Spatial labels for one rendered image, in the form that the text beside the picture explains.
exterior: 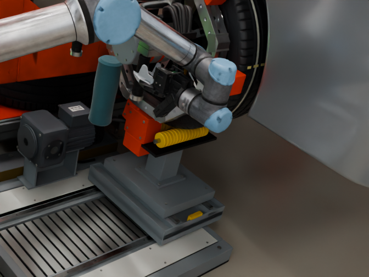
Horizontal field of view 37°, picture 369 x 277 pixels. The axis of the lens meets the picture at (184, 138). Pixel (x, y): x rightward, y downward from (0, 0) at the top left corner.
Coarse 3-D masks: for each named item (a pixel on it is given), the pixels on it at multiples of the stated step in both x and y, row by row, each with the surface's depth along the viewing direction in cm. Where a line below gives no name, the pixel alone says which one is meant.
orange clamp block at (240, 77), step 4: (236, 72) 177; (240, 72) 178; (236, 76) 174; (240, 76) 176; (244, 76) 177; (236, 80) 175; (240, 80) 177; (244, 80) 179; (236, 84) 176; (240, 84) 178; (232, 88) 176; (236, 88) 178; (240, 88) 179; (232, 92) 177; (236, 92) 179; (240, 92) 180
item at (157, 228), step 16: (96, 176) 240; (112, 176) 241; (112, 192) 234; (128, 192) 234; (128, 208) 228; (144, 208) 227; (192, 208) 235; (208, 208) 234; (144, 224) 222; (160, 224) 221; (176, 224) 220; (192, 224) 227; (208, 224) 237; (160, 240) 217
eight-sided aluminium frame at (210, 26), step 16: (208, 16) 175; (208, 32) 176; (224, 32) 177; (112, 48) 212; (208, 48) 177; (224, 48) 178; (128, 64) 214; (128, 80) 215; (128, 96) 210; (144, 96) 210; (176, 112) 194
